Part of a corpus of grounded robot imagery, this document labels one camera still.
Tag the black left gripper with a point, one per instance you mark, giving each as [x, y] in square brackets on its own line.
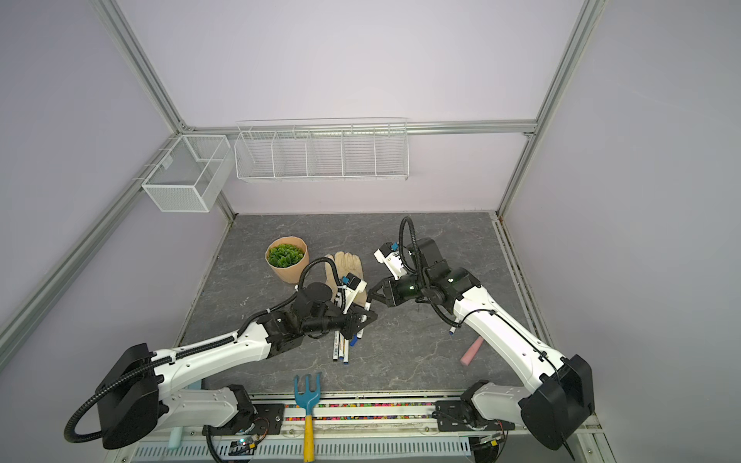
[352, 323]

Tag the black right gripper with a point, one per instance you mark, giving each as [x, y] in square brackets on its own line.
[388, 299]

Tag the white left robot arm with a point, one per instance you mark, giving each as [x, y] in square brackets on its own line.
[149, 390]

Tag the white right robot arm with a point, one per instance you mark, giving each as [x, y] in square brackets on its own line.
[557, 393]

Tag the beige work glove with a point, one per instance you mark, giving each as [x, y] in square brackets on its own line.
[346, 263]

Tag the tan pot with green plant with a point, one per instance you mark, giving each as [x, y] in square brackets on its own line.
[288, 257]

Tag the teal yellow garden fork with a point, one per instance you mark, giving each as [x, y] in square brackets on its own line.
[307, 399]

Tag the small white mesh basket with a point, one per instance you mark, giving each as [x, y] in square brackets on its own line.
[191, 174]

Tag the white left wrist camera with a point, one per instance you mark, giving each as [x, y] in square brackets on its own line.
[352, 290]

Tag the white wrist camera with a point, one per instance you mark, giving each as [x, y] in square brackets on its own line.
[352, 290]
[388, 254]

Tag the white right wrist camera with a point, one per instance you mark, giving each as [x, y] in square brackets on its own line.
[388, 254]

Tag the long white wire basket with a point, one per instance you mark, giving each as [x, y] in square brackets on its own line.
[314, 149]

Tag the light teal tool handle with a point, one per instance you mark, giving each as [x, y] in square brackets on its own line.
[174, 442]

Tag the aluminium cage frame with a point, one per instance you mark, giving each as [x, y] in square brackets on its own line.
[16, 331]

